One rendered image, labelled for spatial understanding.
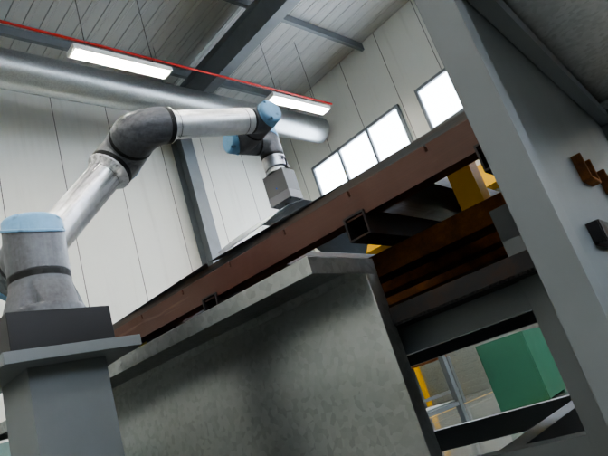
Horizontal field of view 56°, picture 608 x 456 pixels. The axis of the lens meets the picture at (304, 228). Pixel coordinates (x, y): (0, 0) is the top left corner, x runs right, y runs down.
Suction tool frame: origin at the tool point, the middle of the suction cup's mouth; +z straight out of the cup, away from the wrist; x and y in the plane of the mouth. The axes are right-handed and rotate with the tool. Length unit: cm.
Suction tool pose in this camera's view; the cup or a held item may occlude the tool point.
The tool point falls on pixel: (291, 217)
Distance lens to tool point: 174.7
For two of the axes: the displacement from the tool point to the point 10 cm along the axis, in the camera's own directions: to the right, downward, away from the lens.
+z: 2.9, 9.0, -3.1
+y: -7.5, 4.2, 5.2
